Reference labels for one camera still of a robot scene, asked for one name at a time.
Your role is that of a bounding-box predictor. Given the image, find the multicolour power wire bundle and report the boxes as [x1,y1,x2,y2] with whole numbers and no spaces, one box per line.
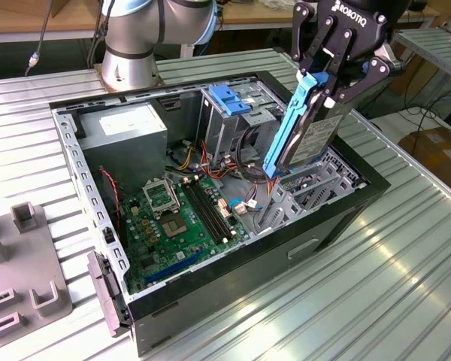
[165,138,283,189]

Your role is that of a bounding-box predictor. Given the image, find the blue plastic drive latch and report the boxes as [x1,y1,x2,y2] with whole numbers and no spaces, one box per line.
[207,84,252,117]

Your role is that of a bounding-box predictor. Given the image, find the blue expansion slot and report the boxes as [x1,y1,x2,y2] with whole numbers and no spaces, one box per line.
[144,247,206,285]

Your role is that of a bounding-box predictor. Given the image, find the short blue wire white plug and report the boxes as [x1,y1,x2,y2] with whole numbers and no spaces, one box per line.
[227,198,266,216]

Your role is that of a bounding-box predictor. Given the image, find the grey parts rack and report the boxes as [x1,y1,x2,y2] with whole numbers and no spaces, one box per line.
[0,201,74,345]

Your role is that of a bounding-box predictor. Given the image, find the black open PC case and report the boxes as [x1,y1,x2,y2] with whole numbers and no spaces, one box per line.
[47,69,392,358]

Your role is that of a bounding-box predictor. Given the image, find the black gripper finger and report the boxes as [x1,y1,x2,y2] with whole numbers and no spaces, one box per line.
[324,29,394,110]
[291,2,337,78]

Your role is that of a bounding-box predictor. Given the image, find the grey plastic case latch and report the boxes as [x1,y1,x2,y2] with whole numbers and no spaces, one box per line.
[86,250,131,338]

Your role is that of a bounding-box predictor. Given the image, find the large cardboard box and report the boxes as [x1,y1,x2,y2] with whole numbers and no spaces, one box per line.
[398,126,451,191]

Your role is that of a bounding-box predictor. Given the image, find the black cable silver connector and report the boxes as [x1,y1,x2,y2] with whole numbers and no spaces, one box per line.
[24,0,54,78]

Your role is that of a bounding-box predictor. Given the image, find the metal optical drive cage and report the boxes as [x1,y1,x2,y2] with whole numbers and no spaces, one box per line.
[195,80,289,166]

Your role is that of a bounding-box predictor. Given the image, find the black RAM slot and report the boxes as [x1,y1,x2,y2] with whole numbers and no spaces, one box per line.
[183,183,219,244]
[200,178,237,237]
[194,180,231,239]
[189,181,226,242]

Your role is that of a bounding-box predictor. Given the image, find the wooden desk white legs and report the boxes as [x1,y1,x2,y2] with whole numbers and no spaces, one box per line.
[0,0,443,74]

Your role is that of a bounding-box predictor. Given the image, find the green motherboard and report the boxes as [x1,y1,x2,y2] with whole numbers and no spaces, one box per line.
[118,174,256,296]

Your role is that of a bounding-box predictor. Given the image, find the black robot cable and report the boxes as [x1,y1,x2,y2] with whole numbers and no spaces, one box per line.
[86,0,116,71]

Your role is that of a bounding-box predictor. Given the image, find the orange red power wire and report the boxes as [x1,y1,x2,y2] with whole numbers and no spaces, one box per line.
[266,174,283,196]

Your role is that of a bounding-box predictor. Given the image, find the metal socket cover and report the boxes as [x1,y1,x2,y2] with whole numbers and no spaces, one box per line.
[141,179,181,219]

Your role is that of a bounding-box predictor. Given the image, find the grey power supply unit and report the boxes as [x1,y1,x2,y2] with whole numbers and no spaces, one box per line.
[77,101,170,196]

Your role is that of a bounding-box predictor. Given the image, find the CPU socket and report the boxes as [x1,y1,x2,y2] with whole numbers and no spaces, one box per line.
[159,212,191,240]

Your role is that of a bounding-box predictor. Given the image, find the metal disk bay cage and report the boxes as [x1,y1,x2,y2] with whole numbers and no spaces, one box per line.
[255,112,369,234]

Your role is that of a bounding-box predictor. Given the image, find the hard disk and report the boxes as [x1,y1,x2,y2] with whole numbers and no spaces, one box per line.
[262,71,345,177]

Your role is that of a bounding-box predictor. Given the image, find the red black twisted wire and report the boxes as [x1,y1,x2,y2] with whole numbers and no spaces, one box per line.
[98,168,123,230]

